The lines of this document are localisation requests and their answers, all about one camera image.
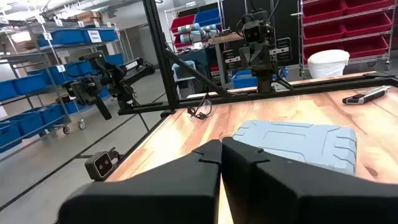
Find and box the black aluminium table frame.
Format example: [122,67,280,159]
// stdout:
[117,0,398,118]

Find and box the cardboard box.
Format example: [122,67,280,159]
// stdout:
[75,11,103,24]

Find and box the blue storage bin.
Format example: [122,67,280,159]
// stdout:
[231,69,259,90]
[0,80,18,101]
[36,29,85,47]
[194,8,221,27]
[8,108,45,138]
[39,103,65,126]
[0,122,22,154]
[82,28,118,44]
[12,73,49,96]
[63,60,94,78]
[46,64,68,85]
[104,53,124,66]

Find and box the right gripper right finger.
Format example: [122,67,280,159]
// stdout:
[221,136,398,224]

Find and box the red storage bin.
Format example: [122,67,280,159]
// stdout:
[170,14,197,34]
[343,12,392,38]
[303,0,346,17]
[341,36,389,59]
[344,0,396,15]
[303,22,346,45]
[303,45,343,62]

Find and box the wooden workbench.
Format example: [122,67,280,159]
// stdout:
[206,32,245,91]

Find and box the grey metal shelving unit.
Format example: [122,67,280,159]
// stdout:
[0,18,125,156]

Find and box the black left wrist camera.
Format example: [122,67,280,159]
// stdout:
[241,19,266,44]

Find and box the metal wire shelf rack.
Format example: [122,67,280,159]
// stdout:
[298,0,398,72]

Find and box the white trash bin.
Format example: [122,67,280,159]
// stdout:
[307,49,351,79]

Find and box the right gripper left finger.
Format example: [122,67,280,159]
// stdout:
[58,139,223,224]

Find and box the light blue crate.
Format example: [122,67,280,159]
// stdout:
[172,60,197,82]

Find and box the grey black utility knife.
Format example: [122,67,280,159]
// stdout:
[341,85,392,106]

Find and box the black table-level camera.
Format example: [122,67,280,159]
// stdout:
[84,148,121,182]

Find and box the grey plastic tool case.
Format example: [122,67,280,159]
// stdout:
[232,119,358,175]

